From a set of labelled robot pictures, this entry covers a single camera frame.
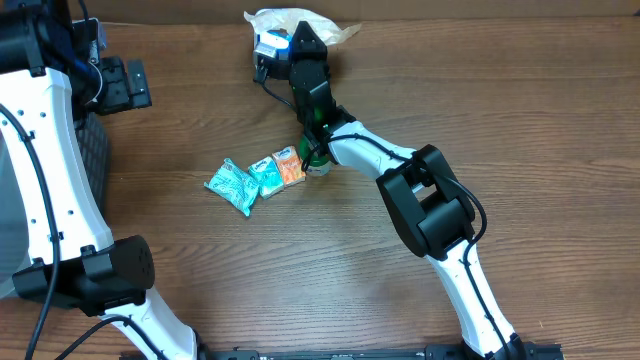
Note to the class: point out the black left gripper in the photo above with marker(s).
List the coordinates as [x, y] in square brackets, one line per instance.
[123, 91]

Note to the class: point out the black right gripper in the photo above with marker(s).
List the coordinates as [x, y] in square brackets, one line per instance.
[319, 50]

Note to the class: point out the brown snack bag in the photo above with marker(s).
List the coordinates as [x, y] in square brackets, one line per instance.
[287, 20]

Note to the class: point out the green lid jar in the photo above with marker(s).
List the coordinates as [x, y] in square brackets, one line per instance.
[317, 165]

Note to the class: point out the orange tissue pack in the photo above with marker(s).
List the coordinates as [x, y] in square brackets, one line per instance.
[289, 165]

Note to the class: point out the mint green wipes pack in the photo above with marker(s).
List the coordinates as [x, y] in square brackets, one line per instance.
[234, 185]

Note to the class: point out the teal tissue pack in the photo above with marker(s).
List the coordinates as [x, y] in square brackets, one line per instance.
[267, 174]

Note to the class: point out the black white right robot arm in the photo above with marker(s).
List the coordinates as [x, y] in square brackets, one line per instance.
[432, 212]

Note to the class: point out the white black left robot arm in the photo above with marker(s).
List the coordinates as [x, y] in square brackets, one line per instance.
[56, 84]

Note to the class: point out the white barcode scanner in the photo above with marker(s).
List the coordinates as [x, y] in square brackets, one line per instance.
[272, 38]

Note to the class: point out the grey plastic basket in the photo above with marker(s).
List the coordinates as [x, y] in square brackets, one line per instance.
[95, 151]

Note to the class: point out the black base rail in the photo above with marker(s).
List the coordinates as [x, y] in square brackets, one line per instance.
[431, 352]

